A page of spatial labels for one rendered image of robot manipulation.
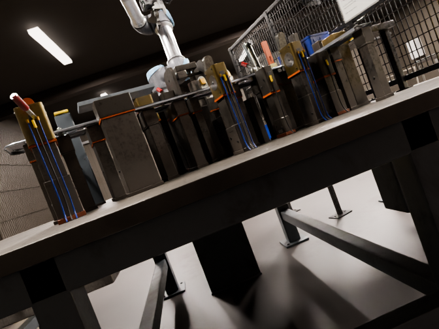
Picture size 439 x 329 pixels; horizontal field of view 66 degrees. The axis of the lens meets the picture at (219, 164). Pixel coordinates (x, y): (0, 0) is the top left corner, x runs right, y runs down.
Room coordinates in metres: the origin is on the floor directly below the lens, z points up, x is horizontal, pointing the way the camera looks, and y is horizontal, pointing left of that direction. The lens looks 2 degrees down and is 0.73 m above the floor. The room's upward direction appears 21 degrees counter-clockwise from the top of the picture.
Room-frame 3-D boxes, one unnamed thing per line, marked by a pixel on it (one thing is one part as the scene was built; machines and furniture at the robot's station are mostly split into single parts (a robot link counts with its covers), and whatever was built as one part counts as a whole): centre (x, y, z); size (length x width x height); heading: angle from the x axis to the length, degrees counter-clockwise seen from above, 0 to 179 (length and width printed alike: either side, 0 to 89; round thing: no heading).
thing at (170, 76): (1.67, 0.00, 0.95); 0.18 x 0.13 x 0.49; 113
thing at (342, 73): (1.50, -0.64, 0.84); 0.05 x 0.05 x 0.29; 23
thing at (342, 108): (1.47, -0.56, 0.84); 0.12 x 0.07 x 0.28; 23
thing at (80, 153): (1.56, 0.59, 0.92); 0.08 x 0.08 x 0.44; 23
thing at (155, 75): (2.02, 0.15, 1.27); 0.13 x 0.12 x 0.14; 90
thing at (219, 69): (1.29, -0.12, 0.87); 0.12 x 0.07 x 0.35; 23
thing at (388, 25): (1.98, -0.74, 1.02); 0.90 x 0.22 x 0.03; 23
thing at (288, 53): (1.40, -0.45, 0.87); 0.12 x 0.07 x 0.35; 23
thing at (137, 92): (1.66, 0.36, 1.16); 0.37 x 0.14 x 0.02; 113
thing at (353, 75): (1.62, -0.72, 0.88); 0.08 x 0.08 x 0.36; 23
